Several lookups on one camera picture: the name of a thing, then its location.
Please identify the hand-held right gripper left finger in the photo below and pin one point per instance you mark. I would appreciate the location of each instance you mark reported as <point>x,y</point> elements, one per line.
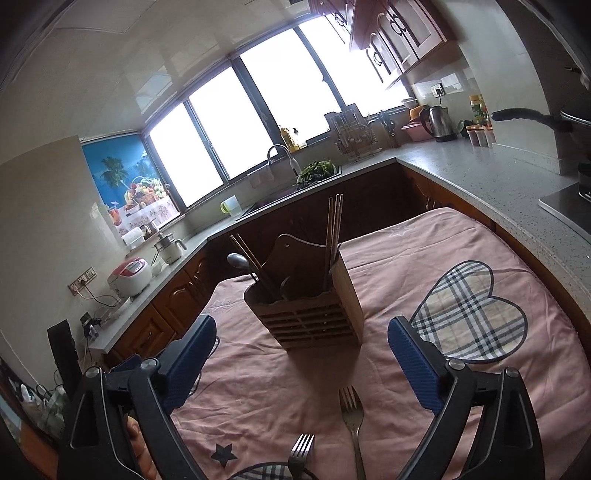
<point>189,364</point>

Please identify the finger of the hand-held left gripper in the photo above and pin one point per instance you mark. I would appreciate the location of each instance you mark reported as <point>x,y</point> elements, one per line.
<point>124,363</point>

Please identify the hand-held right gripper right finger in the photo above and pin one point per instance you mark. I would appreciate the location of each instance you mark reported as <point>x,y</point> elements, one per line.
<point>411,364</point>

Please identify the long steel fork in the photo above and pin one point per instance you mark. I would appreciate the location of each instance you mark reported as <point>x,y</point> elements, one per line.
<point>351,408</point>

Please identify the steel spoon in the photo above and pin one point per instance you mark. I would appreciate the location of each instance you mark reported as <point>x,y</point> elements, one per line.
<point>238,261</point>

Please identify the wooden utensil holder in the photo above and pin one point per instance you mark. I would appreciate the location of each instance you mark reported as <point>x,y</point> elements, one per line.
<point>304,318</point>

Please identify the short steel fork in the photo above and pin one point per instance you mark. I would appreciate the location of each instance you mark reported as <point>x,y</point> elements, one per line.
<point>301,450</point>

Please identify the person's left hand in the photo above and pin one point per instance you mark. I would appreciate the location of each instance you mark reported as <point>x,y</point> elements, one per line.
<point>138,443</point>

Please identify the black charger plug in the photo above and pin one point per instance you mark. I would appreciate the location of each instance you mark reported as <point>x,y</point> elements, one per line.
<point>91,325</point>

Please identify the white and red rice cooker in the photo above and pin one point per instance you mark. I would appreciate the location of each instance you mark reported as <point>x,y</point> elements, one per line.
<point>131,277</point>

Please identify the pink tablecloth with plaid hearts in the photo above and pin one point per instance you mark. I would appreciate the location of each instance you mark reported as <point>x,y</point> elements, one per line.
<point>277,392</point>

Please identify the small white electric pot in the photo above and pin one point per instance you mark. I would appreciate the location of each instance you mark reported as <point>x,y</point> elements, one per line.
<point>170,251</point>

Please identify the white container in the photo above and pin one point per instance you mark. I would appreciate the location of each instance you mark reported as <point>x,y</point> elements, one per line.
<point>133,236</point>

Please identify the green and white cup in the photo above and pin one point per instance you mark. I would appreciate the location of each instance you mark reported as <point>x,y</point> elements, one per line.
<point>231,204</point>

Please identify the kitchen sink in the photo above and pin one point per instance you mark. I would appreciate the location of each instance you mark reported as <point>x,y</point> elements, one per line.
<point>272,203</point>

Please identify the grey kitchen countertop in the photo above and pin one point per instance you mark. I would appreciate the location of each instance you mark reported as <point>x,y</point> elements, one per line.
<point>485,175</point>

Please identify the green leafy vegetables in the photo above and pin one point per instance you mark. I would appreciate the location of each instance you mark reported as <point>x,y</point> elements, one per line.
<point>316,170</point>

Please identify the black cooktop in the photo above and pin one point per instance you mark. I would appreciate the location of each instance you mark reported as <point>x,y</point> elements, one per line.
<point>568,203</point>

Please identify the curved steel faucet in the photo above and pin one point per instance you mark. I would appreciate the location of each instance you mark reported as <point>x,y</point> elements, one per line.
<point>292,161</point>

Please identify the pink basin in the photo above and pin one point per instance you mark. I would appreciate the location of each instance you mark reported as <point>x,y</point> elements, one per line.
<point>413,131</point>

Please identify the knife holder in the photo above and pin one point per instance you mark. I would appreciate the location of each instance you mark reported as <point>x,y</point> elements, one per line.
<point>388,129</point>

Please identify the spice jar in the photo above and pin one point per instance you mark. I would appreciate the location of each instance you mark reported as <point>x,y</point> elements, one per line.
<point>481,137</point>
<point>472,136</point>
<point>491,136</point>

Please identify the metal dish rack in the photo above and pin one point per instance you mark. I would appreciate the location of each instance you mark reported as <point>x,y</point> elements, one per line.
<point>351,134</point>

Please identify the steel electric kettle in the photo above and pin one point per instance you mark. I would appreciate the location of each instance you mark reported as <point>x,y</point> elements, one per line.
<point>441,122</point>

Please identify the yellow oil bottle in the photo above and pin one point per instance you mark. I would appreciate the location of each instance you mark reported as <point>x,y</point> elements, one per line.
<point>286,138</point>

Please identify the orange bowl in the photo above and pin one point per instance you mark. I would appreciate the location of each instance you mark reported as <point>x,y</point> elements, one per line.
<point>418,113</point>

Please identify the yellow lidded jar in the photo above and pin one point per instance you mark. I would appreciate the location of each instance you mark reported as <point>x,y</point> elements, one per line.
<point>478,108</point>

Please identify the kitchen window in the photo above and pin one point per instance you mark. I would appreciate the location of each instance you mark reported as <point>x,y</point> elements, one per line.
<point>258,106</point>

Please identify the wall socket strip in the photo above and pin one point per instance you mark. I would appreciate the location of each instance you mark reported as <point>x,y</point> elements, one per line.
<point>82,280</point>

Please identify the tropical wall poster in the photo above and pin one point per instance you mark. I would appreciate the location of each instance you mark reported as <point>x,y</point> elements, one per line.
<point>111,161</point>

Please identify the white wall socket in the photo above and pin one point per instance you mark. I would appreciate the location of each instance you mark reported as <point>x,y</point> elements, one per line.
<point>437,89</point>

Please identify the wooden wall cabinets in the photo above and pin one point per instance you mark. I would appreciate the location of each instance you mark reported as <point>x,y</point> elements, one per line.
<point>397,32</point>

